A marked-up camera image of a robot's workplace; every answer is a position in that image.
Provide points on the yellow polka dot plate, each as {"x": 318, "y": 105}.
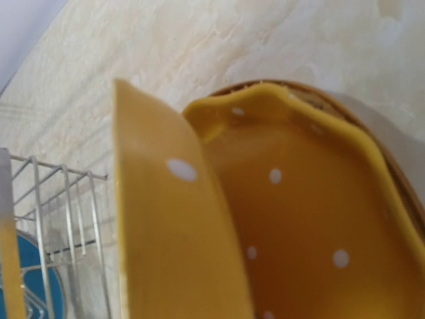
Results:
{"x": 328, "y": 226}
{"x": 178, "y": 249}

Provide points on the blue polka dot plate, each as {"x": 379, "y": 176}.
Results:
{"x": 33, "y": 282}

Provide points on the bird pattern ceramic plate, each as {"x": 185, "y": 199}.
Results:
{"x": 392, "y": 116}

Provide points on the metal wire dish rack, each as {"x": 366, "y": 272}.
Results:
{"x": 60, "y": 207}

